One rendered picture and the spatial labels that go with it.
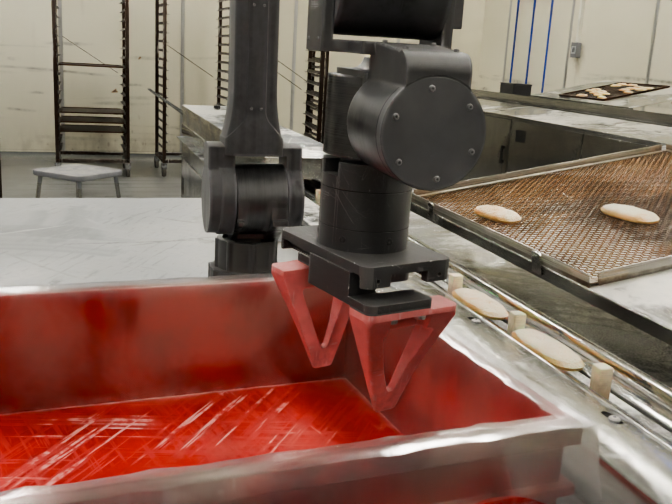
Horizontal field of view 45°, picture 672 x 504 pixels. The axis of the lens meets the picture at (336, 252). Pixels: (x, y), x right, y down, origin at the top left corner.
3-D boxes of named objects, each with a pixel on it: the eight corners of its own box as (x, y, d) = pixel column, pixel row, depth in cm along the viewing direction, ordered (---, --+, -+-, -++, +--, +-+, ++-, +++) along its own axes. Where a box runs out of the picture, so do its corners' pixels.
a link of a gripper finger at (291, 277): (344, 348, 60) (353, 226, 58) (402, 385, 54) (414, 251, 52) (264, 362, 57) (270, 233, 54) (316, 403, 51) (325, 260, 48)
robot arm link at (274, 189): (269, 243, 95) (224, 244, 93) (273, 157, 92) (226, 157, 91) (287, 264, 86) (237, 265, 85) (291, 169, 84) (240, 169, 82)
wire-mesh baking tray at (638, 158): (407, 199, 130) (406, 190, 130) (666, 151, 143) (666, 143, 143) (588, 288, 84) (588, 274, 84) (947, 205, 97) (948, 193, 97)
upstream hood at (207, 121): (181, 127, 263) (181, 100, 261) (236, 128, 268) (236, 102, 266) (264, 197, 147) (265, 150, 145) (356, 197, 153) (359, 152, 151)
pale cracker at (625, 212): (593, 211, 111) (593, 203, 110) (615, 206, 112) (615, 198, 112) (643, 226, 102) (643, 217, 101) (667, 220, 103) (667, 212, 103)
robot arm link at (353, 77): (403, 58, 52) (318, 53, 50) (447, 63, 45) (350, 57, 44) (394, 165, 53) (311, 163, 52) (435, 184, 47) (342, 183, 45)
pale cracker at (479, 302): (443, 293, 92) (444, 283, 92) (473, 292, 93) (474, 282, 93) (484, 321, 83) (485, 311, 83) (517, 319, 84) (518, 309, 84)
